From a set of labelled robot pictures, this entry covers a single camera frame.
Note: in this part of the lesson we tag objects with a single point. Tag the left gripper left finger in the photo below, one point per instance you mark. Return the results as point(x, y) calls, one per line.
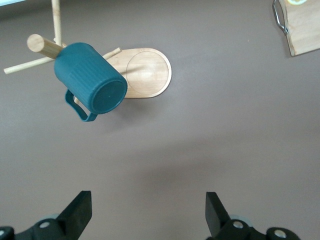
point(72, 220)

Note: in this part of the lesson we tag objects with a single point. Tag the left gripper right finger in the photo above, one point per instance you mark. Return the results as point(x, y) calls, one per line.
point(220, 225)

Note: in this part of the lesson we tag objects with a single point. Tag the teal ribbed cup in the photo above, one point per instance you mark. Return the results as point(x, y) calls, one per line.
point(87, 72)

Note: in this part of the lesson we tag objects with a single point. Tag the wooden cup rack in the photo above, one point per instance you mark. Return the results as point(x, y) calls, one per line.
point(150, 72)

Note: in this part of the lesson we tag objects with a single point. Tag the brown table cover sheet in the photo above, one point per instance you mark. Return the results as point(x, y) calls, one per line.
point(200, 125)

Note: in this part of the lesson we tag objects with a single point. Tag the wooden cutting board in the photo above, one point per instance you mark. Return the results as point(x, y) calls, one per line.
point(305, 30)

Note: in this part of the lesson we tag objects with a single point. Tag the lemon slice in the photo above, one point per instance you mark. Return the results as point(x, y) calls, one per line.
point(296, 2)

